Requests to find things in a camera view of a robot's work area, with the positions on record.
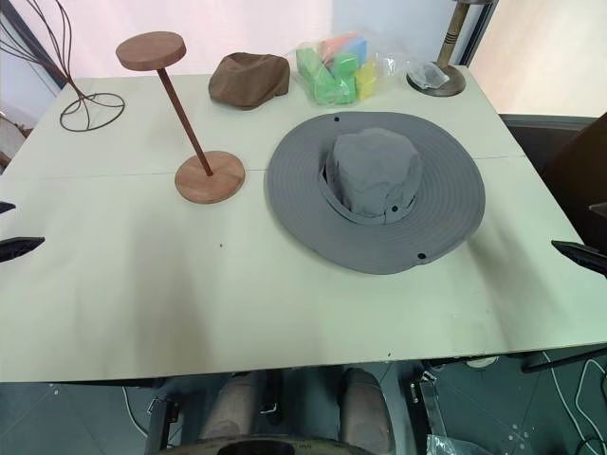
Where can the brown cloth cap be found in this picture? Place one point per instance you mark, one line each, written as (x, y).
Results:
(249, 80)

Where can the tall green foam block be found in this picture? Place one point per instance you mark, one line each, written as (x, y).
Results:
(308, 64)

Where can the small crumpled plastic pouch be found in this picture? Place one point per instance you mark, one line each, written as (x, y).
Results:
(429, 76)

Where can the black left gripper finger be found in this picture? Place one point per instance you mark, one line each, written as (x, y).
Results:
(16, 247)
(5, 206)

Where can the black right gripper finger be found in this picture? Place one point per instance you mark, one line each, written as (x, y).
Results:
(588, 257)
(598, 210)

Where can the flat green foam block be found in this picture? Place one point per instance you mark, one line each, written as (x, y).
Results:
(339, 90)

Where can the yellow foam block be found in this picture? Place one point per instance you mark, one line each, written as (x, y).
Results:
(366, 78)

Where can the metal table leg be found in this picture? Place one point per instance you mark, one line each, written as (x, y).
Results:
(159, 426)
(429, 403)

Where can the black metal bar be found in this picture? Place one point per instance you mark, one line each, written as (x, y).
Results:
(569, 360)

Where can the blue foam block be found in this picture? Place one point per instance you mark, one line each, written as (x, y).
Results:
(360, 46)

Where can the clear plastic bag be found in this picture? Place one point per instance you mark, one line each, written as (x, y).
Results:
(386, 61)

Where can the pink foam block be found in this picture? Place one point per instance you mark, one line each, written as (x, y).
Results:
(334, 46)

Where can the crinkled clear plastic wrap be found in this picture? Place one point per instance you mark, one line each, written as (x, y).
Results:
(446, 445)

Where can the dark rounded brown shape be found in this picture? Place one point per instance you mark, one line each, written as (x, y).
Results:
(232, 410)
(365, 410)

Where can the brown wooden hat stand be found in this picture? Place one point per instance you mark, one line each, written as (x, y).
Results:
(208, 182)

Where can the grey wide-brim hat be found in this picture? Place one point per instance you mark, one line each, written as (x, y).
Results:
(441, 199)

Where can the dark wooden turned stand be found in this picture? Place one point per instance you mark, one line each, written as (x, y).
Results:
(448, 47)

